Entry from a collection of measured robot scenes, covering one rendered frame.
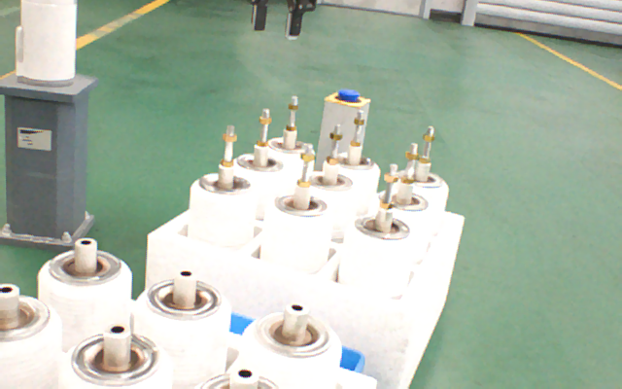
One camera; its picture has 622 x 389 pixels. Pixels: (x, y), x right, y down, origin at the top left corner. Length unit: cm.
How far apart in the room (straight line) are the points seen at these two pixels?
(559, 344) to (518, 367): 13
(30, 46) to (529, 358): 99
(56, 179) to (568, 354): 94
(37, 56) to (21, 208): 28
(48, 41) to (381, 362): 76
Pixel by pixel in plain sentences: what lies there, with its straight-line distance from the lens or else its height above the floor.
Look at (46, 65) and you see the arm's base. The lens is 128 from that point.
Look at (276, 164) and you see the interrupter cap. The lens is 111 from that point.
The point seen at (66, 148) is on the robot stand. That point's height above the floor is 19.
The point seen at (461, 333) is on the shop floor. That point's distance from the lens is 125.
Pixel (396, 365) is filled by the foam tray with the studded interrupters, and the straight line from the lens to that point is 94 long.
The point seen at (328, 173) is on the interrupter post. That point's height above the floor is 27.
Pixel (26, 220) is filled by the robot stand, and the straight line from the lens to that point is 136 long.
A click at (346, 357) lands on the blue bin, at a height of 11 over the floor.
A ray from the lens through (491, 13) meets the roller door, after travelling 631.
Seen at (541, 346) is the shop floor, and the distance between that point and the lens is 128.
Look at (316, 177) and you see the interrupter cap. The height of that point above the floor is 25.
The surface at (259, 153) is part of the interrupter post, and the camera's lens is 110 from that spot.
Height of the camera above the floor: 62
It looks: 20 degrees down
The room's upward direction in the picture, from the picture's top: 8 degrees clockwise
